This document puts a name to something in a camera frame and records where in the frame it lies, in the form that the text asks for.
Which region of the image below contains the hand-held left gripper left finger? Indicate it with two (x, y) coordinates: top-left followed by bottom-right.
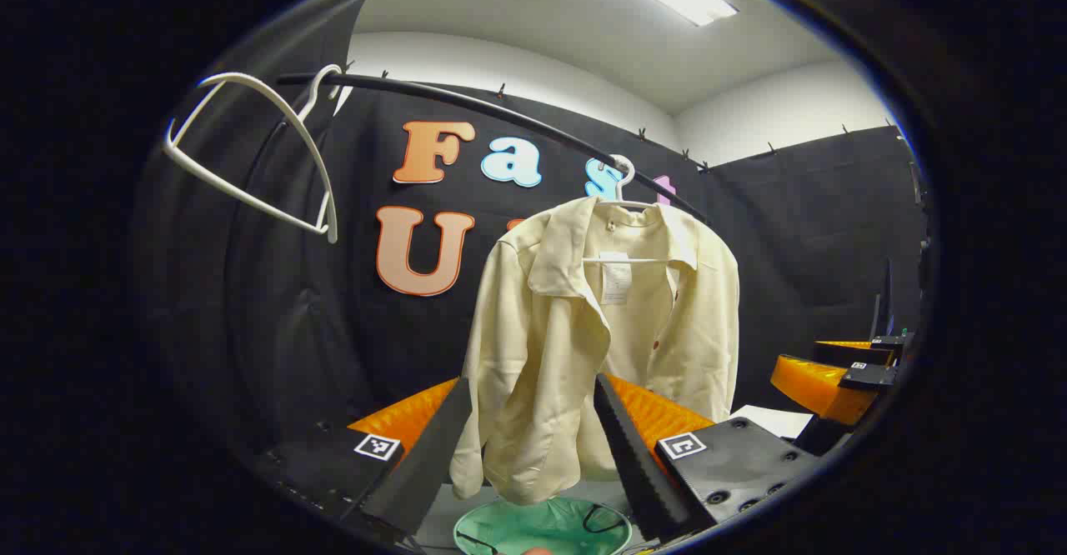
(250, 376), (473, 543)

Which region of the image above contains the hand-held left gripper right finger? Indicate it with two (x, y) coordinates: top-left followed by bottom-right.
(592, 372), (822, 546)

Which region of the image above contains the green laundry hamper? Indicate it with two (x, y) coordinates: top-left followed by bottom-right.
(453, 495), (634, 555)

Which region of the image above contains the cream button shirt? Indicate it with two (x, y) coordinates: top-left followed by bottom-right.
(450, 195), (741, 506)

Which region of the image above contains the white plastic hanger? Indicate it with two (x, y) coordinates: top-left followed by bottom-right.
(163, 63), (344, 245)
(584, 153), (672, 266)

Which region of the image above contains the white sheet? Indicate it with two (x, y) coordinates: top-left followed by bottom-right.
(732, 405), (814, 439)

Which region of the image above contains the black backdrop cloth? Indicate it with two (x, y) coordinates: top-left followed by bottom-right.
(138, 0), (930, 489)

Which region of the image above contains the black clothes rail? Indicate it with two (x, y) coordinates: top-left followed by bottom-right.
(223, 72), (709, 448)

